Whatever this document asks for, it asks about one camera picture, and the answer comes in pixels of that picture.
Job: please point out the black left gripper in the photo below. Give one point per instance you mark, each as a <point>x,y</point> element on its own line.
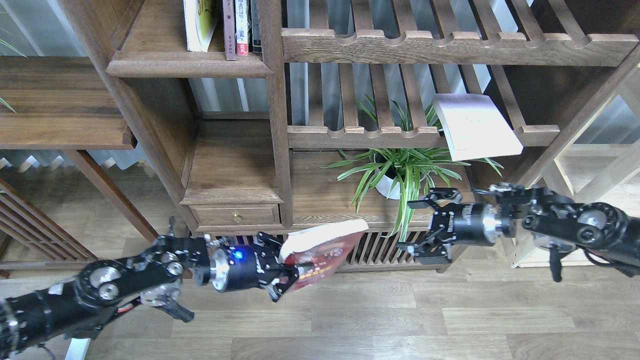
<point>249,266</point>

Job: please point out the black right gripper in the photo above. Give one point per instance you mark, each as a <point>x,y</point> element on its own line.
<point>475,224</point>

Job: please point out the red cover book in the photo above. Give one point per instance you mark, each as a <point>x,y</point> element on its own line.
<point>322,263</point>

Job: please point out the white and yellow book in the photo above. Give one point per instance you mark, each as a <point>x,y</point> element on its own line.
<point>201,18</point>

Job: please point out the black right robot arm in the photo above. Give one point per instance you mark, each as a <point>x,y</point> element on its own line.
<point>606,234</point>

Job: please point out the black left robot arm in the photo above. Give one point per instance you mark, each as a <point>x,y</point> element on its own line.
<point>107,289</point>

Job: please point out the light wooden shelf unit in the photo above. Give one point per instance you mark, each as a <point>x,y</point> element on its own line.
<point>601,163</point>

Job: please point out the small wooden drawer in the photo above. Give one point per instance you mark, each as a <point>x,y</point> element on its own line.
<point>209,215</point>

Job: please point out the green spider plant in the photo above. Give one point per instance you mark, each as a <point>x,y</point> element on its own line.
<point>436,161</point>

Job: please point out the right slatted cabinet door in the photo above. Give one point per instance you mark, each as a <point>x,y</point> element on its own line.
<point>376,252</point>

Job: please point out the white plant pot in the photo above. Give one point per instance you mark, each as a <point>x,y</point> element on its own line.
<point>386,187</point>

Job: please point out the pale pink book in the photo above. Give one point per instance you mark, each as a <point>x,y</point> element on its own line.
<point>474,127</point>

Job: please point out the dark wooden bookshelf cabinet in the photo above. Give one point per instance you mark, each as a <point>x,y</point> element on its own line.
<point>348,74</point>

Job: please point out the white metal leg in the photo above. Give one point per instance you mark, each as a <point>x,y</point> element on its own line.
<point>77,349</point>

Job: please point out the dark upright book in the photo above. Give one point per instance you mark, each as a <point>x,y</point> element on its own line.
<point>255,44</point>

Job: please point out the red white upright book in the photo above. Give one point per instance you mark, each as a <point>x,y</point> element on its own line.
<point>241,11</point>

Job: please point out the maroon upright book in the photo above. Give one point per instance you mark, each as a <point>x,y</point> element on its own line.
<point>229,29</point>

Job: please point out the dark wooden side table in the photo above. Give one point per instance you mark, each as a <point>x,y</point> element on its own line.
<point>59,103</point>

